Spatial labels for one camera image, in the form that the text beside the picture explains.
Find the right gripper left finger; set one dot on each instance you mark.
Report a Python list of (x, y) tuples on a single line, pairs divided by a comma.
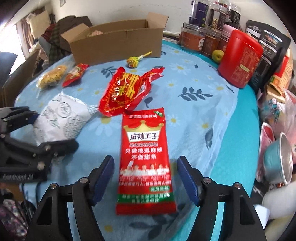
[(51, 219)]

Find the green apple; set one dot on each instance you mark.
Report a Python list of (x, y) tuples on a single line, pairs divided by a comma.
[(217, 56)]

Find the dark purple tall jar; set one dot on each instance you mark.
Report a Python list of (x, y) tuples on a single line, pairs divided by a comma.
[(199, 10)]

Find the red crinkled snack bag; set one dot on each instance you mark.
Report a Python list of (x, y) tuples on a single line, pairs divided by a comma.
[(126, 90)]

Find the white croissant bread bag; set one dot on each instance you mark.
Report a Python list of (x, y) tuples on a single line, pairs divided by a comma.
[(62, 119)]

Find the tall jar mixed nuts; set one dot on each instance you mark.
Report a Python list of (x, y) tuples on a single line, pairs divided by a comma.
[(216, 17)]

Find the clear jar red powder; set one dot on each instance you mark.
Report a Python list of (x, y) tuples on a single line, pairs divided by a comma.
[(192, 37)]

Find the brown quilted jacket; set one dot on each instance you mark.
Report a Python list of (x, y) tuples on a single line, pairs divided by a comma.
[(68, 23)]

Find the blue floral tablecloth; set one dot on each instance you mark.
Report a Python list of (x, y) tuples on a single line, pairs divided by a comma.
[(190, 111)]

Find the orange carton box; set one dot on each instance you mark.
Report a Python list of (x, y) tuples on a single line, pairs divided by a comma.
[(281, 78)]

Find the cardboard box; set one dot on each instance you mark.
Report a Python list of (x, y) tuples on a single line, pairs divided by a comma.
[(118, 40)]

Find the yellow lollipop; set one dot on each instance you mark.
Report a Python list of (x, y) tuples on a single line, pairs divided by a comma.
[(133, 62)]

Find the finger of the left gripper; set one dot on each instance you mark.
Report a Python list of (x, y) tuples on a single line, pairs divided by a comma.
[(53, 148), (13, 118)]

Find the small red cartoon snack bag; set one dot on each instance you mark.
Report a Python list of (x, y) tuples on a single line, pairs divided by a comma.
[(75, 74)]

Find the plaid green cloth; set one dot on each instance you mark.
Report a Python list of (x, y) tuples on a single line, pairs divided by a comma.
[(56, 51)]

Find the clear jar brown spice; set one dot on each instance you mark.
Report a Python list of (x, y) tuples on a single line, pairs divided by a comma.
[(211, 42)]

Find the tall jar dark berries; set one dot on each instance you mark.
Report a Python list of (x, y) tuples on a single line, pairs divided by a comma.
[(233, 16)]

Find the black stand-up pouch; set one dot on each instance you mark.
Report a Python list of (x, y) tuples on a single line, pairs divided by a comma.
[(275, 45)]

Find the pink lidded jar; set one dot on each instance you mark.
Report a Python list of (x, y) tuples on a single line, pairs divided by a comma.
[(225, 36)]

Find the yellow waffle bread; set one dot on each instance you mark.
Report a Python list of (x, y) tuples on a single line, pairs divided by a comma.
[(53, 77)]

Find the red spicy strip packet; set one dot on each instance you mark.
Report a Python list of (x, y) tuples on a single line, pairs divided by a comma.
[(145, 184)]

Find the blue metal cup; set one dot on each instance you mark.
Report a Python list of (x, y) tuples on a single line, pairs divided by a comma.
[(277, 161)]

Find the red tin canister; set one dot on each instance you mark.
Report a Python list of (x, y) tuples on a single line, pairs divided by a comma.
[(240, 60)]

